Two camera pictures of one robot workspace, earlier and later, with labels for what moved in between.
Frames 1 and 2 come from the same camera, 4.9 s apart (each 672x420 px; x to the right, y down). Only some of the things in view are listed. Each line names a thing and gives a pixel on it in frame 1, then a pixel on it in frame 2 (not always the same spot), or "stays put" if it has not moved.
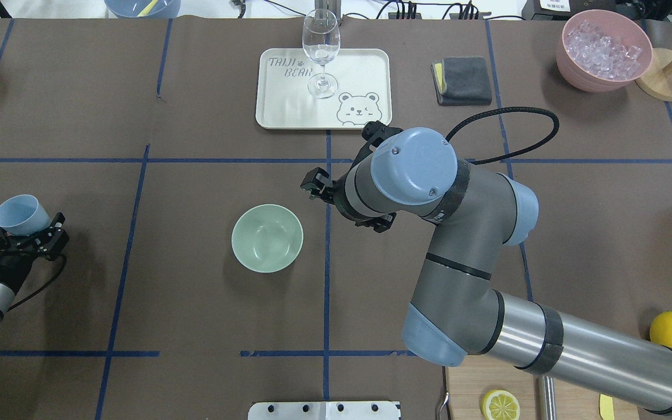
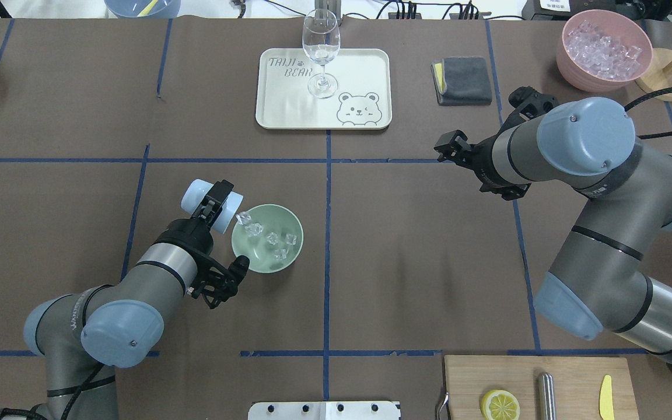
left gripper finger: (55, 226) → (213, 202)
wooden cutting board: (479, 374) stays put
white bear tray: (364, 91) stays put
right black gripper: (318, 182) → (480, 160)
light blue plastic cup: (22, 214) → (193, 193)
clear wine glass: (321, 37) stays put
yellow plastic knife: (606, 407) stays put
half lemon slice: (500, 405) stays put
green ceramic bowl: (267, 238) stays put
